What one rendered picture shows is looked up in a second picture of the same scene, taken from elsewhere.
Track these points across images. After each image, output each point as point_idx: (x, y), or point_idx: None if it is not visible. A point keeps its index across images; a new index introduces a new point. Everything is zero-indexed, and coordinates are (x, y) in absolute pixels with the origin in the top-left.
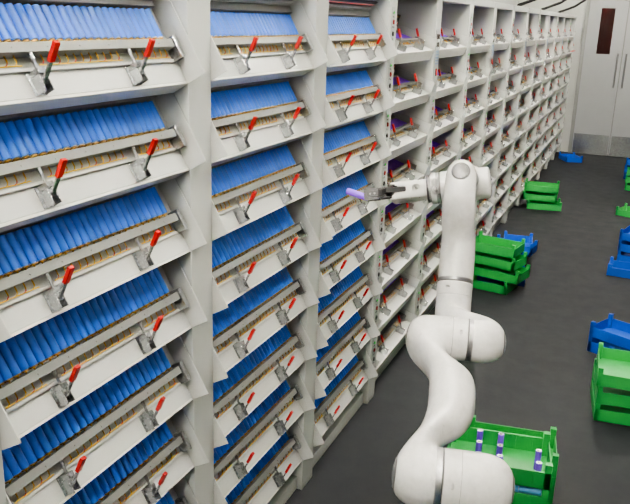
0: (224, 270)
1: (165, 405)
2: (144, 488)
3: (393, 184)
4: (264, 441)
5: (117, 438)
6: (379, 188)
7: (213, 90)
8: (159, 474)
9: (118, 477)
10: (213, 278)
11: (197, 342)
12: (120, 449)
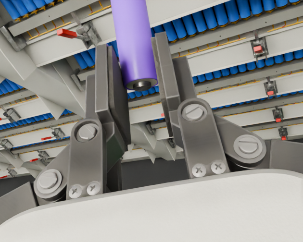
0: (40, 21)
1: (32, 107)
2: (54, 128)
3: (87, 225)
4: (246, 117)
5: None
6: (73, 135)
7: None
8: (69, 125)
9: (26, 121)
10: None
11: (30, 85)
12: None
